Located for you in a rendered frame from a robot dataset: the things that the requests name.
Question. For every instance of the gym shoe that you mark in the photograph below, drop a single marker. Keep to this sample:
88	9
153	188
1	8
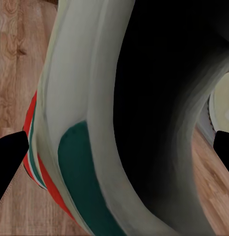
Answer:
218	102
111	125

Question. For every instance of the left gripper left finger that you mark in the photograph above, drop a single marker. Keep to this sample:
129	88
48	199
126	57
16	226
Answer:
13	149

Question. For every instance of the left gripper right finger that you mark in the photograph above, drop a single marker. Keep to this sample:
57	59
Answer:
221	146

